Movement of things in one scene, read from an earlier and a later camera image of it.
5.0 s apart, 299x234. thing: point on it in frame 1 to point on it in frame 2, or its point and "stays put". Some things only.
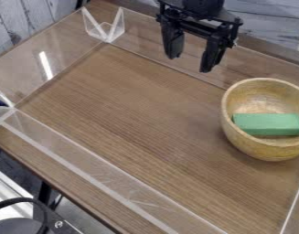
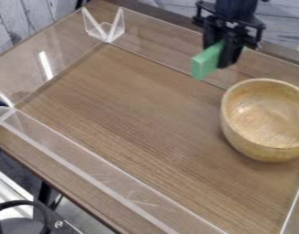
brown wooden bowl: [261, 96] stays put
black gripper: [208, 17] to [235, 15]
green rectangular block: [269, 124] to [205, 61]
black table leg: [45, 193] stays put
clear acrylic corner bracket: [105, 31] stays put
